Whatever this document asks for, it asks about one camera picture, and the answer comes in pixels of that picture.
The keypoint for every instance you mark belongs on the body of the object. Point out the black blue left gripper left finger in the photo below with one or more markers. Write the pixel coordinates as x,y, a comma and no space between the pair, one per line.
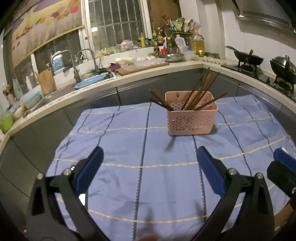
44,218

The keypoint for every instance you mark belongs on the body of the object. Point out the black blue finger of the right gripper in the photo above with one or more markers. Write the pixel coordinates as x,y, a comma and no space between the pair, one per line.
281,172

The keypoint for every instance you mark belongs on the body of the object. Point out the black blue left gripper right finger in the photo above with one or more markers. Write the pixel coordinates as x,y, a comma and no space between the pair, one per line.
244,211

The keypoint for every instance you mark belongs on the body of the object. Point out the chrome kitchen faucet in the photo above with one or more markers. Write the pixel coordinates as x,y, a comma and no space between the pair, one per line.
76,74

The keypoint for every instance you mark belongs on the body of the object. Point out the pink perforated utensil basket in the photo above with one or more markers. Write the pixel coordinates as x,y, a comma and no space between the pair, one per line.
188,122

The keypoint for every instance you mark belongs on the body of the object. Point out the blue plaid tablecloth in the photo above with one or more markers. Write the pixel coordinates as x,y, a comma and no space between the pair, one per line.
150,182

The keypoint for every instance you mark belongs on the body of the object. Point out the brown chopstick leaning right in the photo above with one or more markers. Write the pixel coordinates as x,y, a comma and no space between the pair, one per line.
209,102

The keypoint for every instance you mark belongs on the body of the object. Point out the green plastic bowl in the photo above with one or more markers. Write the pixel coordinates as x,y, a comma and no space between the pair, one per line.
7,122

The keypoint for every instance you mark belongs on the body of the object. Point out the steel lidded pot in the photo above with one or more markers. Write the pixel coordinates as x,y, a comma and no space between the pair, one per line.
283,68

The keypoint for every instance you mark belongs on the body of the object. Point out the black gas stove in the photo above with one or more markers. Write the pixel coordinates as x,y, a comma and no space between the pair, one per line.
281,83

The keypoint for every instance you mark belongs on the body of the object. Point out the brown chopstick upright right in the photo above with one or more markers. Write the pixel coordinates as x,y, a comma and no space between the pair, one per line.
204,88

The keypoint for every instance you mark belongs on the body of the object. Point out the brown chopstick upright middle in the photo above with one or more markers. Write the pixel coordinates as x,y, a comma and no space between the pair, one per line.
206,79

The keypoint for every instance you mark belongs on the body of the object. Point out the light blue plastic container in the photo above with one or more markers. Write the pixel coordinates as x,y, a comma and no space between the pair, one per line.
30,101

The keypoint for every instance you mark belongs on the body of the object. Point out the brown chopstick upright tall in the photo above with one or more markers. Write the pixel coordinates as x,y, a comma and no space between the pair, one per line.
196,90

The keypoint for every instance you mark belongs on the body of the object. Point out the black wok on stove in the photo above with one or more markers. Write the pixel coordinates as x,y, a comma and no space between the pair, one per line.
246,58

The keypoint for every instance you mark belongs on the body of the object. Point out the wooden cutting board upright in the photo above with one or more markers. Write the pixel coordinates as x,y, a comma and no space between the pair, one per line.
47,82

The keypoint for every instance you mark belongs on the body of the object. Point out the dark wooden chopstick left lower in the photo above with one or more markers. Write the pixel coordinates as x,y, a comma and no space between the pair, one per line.
161,104

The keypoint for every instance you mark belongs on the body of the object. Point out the dark wooden chopstick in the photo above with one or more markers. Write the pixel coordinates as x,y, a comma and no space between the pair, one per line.
161,104
160,98

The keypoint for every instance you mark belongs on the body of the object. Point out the white egg tray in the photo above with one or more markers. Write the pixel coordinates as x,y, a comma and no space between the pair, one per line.
212,60

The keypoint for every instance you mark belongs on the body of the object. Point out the blue plastic basin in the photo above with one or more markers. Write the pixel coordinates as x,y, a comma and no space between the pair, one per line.
90,81

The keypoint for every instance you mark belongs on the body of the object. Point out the blue white container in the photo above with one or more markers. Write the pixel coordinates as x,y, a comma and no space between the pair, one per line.
57,61

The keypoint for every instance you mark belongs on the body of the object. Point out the large yellow oil bottle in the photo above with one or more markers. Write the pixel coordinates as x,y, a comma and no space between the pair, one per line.
198,44

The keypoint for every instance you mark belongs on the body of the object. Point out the wooden cutting board flat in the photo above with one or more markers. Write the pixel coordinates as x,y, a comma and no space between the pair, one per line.
126,70

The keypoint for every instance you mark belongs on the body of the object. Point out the metal plate on counter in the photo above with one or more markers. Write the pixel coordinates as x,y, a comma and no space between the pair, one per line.
172,58

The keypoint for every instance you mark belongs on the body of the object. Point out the steel range hood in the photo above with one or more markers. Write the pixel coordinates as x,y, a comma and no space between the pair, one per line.
274,13

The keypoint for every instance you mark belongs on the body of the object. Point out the white plastic jug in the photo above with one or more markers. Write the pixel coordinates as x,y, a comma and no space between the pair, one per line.
180,42

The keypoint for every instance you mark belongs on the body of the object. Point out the dark sauce bottle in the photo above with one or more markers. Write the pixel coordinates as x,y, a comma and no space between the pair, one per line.
160,36

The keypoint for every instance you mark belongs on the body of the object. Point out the yellow label bottle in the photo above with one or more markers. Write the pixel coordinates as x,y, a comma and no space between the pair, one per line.
142,40

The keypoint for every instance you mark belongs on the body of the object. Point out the colourful window blind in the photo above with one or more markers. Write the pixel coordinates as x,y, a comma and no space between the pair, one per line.
38,22

